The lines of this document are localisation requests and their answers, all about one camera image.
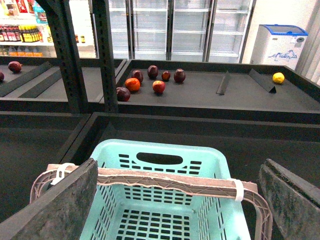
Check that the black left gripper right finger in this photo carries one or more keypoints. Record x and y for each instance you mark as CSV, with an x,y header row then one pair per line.
x,y
293,201

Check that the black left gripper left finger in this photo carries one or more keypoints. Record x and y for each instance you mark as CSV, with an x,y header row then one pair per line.
x,y
59,214

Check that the brown basket carry handle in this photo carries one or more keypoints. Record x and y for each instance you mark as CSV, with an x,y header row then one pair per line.
x,y
194,186

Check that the turquoise plastic shopping basket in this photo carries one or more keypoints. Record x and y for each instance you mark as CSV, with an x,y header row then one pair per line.
x,y
120,212

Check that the dark apple far left edge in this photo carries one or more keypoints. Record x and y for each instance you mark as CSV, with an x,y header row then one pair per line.
x,y
1,77

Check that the dark apple left shelf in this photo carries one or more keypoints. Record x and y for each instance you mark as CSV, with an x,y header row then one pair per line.
x,y
15,67

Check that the dark red apple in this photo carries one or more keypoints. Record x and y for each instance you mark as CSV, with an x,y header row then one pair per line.
x,y
138,75
152,72

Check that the dark red apple back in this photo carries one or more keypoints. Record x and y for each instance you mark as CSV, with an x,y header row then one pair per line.
x,y
152,72

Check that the dark purple apple right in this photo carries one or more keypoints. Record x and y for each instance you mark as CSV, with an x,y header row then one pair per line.
x,y
179,76

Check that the small red apple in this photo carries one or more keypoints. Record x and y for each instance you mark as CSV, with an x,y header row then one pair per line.
x,y
166,76

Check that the white zip tie left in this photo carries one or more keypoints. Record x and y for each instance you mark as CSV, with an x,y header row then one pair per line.
x,y
60,173

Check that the white zip tie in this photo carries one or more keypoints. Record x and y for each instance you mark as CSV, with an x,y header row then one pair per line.
x,y
60,173
239,190

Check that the white zip tie right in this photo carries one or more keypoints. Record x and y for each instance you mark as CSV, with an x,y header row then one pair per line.
x,y
239,190

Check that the black shelf divider right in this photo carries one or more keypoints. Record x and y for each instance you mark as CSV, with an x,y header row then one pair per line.
x,y
263,81

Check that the black shelf divider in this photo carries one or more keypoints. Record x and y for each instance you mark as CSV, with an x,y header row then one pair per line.
x,y
223,84
263,81

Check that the black divider shelf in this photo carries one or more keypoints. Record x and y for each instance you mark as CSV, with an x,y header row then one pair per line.
x,y
38,89
23,78

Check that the yellow lemon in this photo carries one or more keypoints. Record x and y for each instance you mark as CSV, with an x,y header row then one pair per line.
x,y
278,78

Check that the orange persimmon fruit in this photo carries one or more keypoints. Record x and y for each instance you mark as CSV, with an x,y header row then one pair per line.
x,y
132,84

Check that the white chest freezer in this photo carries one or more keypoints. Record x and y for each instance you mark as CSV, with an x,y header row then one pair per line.
x,y
277,44

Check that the grocery shelf with bottles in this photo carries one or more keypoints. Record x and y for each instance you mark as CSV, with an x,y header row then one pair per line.
x,y
24,29

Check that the black metal shelf upright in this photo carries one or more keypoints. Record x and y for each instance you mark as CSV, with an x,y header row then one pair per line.
x,y
60,22

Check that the glass door refrigerator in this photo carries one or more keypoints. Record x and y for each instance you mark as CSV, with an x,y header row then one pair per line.
x,y
181,30

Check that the black metal shelf post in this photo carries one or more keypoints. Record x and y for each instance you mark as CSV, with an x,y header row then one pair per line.
x,y
100,10

